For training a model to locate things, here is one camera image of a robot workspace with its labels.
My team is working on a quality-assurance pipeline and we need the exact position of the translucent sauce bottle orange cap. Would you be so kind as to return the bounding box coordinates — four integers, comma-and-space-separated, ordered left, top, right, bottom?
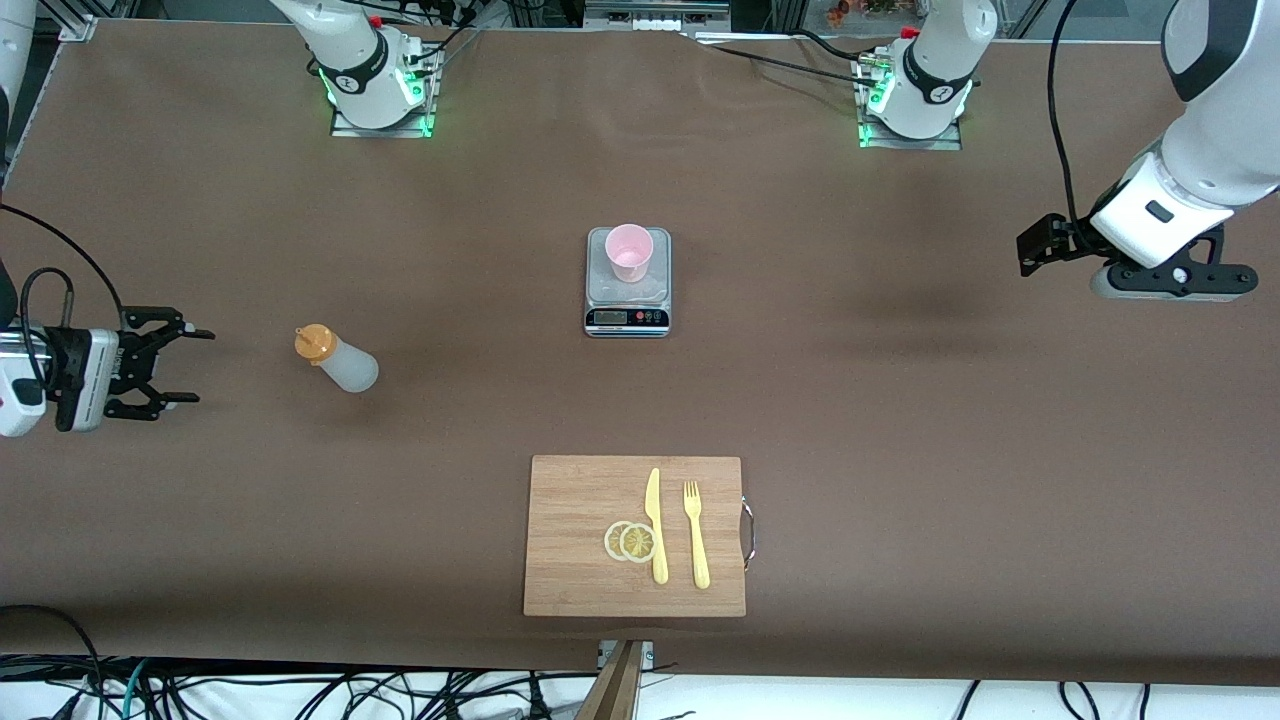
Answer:
294, 323, 380, 394

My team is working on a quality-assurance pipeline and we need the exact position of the pink plastic cup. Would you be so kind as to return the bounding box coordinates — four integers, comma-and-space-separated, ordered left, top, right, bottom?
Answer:
605, 224, 655, 284

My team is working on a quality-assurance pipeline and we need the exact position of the brown table cover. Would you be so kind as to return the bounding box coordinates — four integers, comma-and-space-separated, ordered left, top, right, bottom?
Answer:
0, 18, 1280, 689

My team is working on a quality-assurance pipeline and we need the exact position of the silver digital kitchen scale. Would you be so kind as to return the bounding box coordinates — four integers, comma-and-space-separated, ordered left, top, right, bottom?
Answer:
584, 227, 672, 339

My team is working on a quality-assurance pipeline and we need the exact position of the wooden cutting board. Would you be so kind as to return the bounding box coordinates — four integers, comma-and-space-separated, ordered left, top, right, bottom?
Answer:
523, 455, 756, 618

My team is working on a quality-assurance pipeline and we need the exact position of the yellow plastic fork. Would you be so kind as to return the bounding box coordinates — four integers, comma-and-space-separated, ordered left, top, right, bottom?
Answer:
683, 480, 711, 590

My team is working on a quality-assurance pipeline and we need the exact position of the yellow plastic knife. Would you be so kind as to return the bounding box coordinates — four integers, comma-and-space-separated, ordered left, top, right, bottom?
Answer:
645, 468, 669, 586

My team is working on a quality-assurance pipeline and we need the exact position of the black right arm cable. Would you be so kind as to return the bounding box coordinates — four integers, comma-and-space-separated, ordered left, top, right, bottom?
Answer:
0, 203, 127, 393

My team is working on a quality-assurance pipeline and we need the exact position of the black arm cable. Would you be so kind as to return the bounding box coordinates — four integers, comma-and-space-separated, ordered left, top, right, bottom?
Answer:
1045, 0, 1089, 227
0, 203, 127, 393

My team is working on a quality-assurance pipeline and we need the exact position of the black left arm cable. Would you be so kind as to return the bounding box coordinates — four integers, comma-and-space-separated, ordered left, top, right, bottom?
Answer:
1045, 0, 1089, 227

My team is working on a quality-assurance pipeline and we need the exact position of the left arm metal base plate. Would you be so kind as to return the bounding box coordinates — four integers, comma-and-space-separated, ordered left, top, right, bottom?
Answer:
857, 50, 964, 152

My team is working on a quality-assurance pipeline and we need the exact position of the teal floor cable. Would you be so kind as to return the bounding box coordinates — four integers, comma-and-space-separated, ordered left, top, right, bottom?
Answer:
118, 658, 153, 719

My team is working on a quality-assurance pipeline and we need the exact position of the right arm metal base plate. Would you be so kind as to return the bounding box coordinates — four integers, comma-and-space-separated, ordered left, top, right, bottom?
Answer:
330, 40, 437, 139

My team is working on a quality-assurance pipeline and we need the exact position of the black cable on table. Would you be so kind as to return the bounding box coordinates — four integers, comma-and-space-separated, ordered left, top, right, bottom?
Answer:
690, 30, 886, 91

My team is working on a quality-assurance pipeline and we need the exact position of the aluminium frame profile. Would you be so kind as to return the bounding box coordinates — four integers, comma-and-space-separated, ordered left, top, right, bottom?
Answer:
38, 0, 101, 43

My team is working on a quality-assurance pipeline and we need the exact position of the wooden post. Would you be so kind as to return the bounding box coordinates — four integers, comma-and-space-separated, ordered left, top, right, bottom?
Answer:
578, 640, 643, 720

